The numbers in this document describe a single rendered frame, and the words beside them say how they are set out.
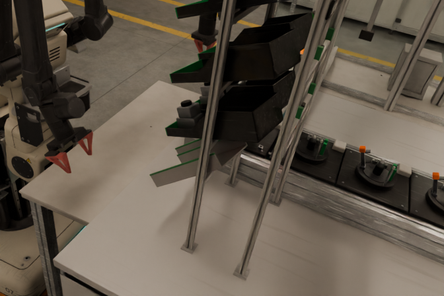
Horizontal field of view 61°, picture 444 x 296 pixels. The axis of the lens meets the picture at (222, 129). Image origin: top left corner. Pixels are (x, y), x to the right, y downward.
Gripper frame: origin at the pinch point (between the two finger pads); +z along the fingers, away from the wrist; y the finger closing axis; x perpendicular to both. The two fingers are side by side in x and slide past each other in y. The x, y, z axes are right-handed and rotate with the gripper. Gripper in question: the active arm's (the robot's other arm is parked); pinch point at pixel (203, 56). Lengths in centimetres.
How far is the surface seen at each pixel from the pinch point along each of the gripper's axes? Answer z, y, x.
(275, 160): -5, -48, -42
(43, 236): 58, -55, 27
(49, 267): 76, -55, 27
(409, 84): 30, 109, -81
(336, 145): 24, 13, -54
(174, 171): 13.9, -43.9, -15.3
